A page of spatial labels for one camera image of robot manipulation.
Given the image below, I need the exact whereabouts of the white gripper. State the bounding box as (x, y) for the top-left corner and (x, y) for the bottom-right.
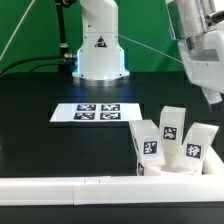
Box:
(178, 28), (224, 110)

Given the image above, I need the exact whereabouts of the white round stool seat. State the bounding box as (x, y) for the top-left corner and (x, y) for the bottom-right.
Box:
(136, 157), (203, 176)

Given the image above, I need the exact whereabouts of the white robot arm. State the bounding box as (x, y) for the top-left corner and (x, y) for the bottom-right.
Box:
(72, 0), (224, 113)

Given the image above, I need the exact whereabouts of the white marker sheet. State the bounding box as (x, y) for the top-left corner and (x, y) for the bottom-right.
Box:
(50, 103), (142, 122)

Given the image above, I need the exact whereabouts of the black vertical pole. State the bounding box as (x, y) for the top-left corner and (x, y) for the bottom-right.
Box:
(54, 0), (71, 75)

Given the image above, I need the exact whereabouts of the thin grey rod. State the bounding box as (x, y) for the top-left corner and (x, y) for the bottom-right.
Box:
(0, 0), (36, 62)

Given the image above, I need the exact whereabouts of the white L-shaped fence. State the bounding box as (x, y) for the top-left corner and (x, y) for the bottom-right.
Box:
(0, 150), (224, 206)

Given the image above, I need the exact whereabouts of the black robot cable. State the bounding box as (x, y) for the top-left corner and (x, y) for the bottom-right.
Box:
(0, 52), (78, 77)

